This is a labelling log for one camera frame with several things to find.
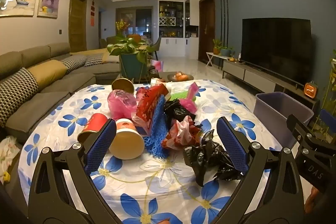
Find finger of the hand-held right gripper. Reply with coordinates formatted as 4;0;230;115
286;114;317;141
321;109;336;134

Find orange clock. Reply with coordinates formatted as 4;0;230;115
304;81;319;99

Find grey sofa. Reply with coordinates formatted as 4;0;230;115
0;42;121;141

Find dark coffee table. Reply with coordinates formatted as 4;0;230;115
96;70;196;85

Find pink plastic bag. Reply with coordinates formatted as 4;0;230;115
108;89;138;120

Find yellow flowers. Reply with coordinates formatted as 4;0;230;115
115;20;130;36

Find white snack cup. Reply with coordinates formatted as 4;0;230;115
151;78;171;91

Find white display cabinet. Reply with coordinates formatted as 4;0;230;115
158;0;200;58

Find yellow cushion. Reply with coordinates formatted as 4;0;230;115
28;60;68;89

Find small black plastic bag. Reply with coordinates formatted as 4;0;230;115
164;99;196;125

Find red white plastic bag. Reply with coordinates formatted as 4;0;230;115
161;116;202;151

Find white paper cup red label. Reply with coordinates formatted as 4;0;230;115
108;118;145;160

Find potted plant teal planter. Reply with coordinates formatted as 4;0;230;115
107;35;156;84

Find grey patterned cushion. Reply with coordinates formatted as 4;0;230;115
62;54;87;74
84;53;104;67

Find black television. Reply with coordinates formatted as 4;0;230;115
241;18;313;85

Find grey dining chair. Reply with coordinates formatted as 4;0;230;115
151;35;162;60

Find person's right hand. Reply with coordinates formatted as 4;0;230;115
306;185;320;214

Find plate of oranges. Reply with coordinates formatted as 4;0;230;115
167;71;195;82

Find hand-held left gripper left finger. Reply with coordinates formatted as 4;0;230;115
28;119;124;224

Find purple grey plastic bin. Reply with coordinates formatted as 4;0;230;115
255;91;314;148

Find blue floral tablecloth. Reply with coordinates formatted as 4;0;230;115
20;79;297;224

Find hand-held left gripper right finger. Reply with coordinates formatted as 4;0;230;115
210;116;306;224

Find large black plastic bag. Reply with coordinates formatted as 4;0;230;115
183;130;244;187

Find plant in grey pot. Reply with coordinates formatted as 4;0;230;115
220;46;234;57

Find grey tv stand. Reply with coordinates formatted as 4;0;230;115
222;59;321;109

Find white folding table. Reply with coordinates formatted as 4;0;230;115
205;52;231;67

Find blue mesh net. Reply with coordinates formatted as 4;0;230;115
143;95;174;159

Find light wooden door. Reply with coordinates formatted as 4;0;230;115
69;0;88;53

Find glass sliding door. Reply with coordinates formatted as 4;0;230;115
115;6;155;38

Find red snack packet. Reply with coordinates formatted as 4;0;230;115
131;84;168;135

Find houndstooth cushion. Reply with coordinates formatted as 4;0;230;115
0;67;40;127

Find glass jars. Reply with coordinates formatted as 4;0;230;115
149;69;160;83

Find dark wooden door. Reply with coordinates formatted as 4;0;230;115
199;0;216;62

